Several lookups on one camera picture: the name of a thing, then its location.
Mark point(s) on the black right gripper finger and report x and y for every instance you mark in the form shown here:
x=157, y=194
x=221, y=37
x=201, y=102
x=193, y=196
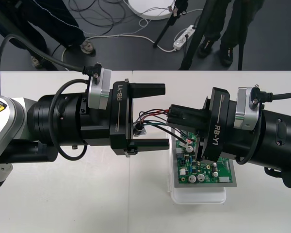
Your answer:
x=189, y=112
x=189, y=124

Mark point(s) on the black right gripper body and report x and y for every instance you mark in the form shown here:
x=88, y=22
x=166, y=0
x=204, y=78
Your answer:
x=217, y=126

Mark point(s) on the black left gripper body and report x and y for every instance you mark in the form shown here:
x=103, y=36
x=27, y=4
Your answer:
x=120, y=116

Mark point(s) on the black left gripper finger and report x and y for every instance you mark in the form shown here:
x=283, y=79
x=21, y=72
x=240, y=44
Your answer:
x=148, y=89
x=150, y=143

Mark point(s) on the silver and black left arm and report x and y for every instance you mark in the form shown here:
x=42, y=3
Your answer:
x=51, y=114

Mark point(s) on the thin black stand leg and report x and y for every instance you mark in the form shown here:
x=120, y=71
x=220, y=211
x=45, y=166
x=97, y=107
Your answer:
x=164, y=31

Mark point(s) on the white power strip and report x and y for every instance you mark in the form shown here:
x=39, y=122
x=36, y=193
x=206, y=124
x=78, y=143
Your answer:
x=184, y=36

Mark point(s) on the white round base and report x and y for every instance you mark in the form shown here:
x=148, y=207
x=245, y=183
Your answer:
x=150, y=11

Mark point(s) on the person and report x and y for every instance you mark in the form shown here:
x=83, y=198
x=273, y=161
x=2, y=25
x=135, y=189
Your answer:
x=63, y=24
x=235, y=24

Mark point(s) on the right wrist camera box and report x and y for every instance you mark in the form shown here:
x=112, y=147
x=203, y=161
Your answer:
x=242, y=106

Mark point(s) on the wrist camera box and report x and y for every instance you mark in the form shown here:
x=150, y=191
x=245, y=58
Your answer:
x=104, y=88
x=242, y=106

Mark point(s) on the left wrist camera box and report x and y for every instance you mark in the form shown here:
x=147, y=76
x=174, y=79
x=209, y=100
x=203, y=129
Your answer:
x=104, y=88

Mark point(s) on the green circuit board grey frame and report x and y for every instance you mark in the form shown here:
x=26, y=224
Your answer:
x=203, y=174

